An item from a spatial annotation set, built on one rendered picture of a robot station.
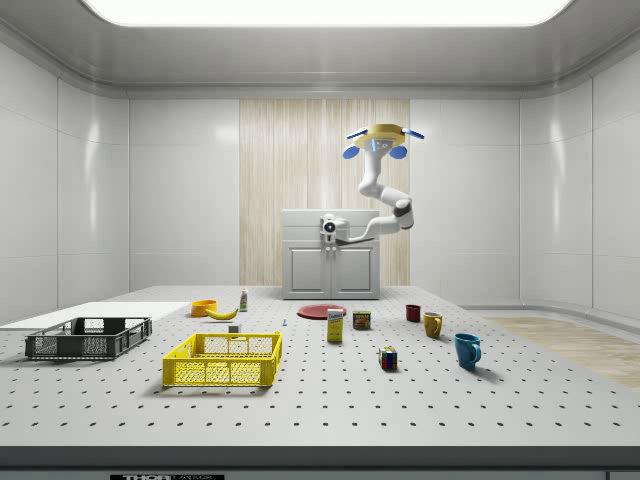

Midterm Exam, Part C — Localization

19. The white cabinet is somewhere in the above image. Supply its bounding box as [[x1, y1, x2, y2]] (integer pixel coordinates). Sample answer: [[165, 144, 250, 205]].
[[281, 208, 382, 301]]

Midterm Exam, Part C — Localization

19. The red plate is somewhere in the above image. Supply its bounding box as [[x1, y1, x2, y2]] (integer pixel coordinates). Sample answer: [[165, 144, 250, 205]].
[[296, 304, 348, 322]]

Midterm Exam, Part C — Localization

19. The yellow white box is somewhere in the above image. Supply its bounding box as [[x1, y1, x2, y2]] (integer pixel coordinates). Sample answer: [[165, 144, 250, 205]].
[[326, 307, 348, 345]]

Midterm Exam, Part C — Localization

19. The drone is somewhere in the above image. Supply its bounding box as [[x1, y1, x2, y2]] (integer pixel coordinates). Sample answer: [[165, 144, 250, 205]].
[[341, 123, 427, 162]]

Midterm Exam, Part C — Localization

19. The yellow basket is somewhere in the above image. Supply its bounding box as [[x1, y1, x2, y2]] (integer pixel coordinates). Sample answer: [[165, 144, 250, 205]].
[[161, 331, 284, 389]]

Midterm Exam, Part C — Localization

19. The blue mug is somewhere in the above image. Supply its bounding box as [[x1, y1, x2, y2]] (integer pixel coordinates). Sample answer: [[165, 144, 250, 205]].
[[453, 333, 483, 372]]

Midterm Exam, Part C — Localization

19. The dark grey basket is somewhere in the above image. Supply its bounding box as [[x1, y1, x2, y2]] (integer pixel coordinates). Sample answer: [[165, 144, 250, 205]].
[[24, 316, 154, 363]]

